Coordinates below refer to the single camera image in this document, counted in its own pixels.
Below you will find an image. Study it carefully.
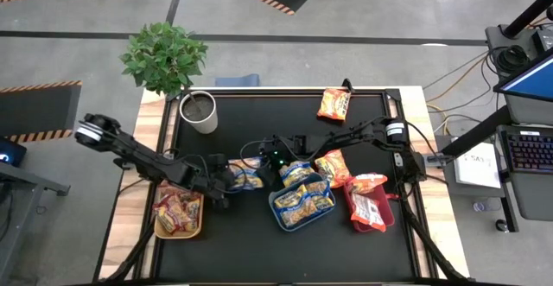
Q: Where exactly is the white paper sheet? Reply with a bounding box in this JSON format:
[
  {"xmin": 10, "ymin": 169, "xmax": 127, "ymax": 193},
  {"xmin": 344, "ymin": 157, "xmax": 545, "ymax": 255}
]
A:
[{"xmin": 452, "ymin": 141, "xmax": 502, "ymax": 190}]

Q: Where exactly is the black stand pole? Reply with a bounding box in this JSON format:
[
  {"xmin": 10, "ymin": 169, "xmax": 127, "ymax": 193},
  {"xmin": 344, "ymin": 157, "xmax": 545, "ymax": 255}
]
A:
[{"xmin": 503, "ymin": 0, "xmax": 553, "ymax": 40}]

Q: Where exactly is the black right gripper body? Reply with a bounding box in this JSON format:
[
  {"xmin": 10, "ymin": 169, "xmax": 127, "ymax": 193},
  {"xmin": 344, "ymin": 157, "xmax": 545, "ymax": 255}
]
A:
[{"xmin": 257, "ymin": 135, "xmax": 306, "ymax": 160}]

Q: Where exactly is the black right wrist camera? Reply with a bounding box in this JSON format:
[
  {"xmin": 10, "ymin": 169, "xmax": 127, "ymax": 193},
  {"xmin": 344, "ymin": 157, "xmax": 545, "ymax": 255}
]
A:
[{"xmin": 267, "ymin": 149, "xmax": 289, "ymax": 170}]

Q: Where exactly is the green potted plant white pot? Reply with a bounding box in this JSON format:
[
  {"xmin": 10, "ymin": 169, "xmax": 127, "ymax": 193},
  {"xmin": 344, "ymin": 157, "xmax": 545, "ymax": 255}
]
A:
[{"xmin": 119, "ymin": 21, "xmax": 220, "ymax": 134}]

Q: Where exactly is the black backlit keyboard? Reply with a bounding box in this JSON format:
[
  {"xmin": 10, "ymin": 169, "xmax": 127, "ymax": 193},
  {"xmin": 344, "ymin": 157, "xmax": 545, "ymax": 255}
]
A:
[{"xmin": 500, "ymin": 125, "xmax": 553, "ymax": 175}]

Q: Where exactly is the black diagonal support bar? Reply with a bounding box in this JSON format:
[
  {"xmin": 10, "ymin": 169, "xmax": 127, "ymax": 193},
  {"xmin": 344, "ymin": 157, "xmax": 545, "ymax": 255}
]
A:
[{"xmin": 440, "ymin": 104, "xmax": 513, "ymax": 157}]

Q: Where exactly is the computer monitor blue screen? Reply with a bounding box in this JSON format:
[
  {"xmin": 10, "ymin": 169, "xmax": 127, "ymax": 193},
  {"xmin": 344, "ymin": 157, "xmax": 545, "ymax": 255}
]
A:
[{"xmin": 493, "ymin": 47, "xmax": 553, "ymax": 104}]

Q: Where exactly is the laptop computer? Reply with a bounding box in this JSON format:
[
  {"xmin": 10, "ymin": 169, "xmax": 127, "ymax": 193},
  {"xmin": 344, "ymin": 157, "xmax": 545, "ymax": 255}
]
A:
[{"xmin": 496, "ymin": 93, "xmax": 553, "ymax": 223}]

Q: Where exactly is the grey stand base box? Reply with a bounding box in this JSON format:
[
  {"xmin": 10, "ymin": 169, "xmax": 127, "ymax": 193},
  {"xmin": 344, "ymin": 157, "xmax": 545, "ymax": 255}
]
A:
[{"xmin": 484, "ymin": 22, "xmax": 553, "ymax": 65}]

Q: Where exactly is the grey side desk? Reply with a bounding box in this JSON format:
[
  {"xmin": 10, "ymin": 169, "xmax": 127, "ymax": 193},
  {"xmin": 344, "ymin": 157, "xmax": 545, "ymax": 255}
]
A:
[{"xmin": 0, "ymin": 160, "xmax": 72, "ymax": 286}]

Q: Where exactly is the dark blue plastic bin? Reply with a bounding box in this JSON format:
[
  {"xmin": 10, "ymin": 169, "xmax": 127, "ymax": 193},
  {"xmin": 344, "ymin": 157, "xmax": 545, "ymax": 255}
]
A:
[{"xmin": 267, "ymin": 172, "xmax": 338, "ymax": 233}]

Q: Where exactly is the black device blue light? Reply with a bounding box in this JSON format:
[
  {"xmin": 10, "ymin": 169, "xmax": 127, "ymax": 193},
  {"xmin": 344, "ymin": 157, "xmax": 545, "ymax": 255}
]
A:
[{"xmin": 0, "ymin": 137, "xmax": 28, "ymax": 168}]

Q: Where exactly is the coiled black cable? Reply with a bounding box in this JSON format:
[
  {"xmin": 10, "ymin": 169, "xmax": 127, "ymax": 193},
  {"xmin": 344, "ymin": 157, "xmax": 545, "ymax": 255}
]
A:
[{"xmin": 491, "ymin": 43, "xmax": 531, "ymax": 76}]

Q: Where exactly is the red plastic bin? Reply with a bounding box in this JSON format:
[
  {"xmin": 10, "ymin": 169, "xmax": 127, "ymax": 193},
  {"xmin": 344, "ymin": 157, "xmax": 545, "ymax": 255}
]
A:
[{"xmin": 343, "ymin": 181, "xmax": 396, "ymax": 234}]

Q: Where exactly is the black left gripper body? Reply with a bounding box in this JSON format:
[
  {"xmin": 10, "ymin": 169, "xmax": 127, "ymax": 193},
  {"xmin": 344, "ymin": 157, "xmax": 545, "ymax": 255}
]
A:
[{"xmin": 189, "ymin": 155, "xmax": 234, "ymax": 199}]

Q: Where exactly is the yellow plastic bin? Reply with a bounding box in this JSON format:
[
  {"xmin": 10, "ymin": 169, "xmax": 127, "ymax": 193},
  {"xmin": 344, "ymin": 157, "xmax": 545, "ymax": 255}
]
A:
[{"xmin": 153, "ymin": 181, "xmax": 205, "ymax": 240}]

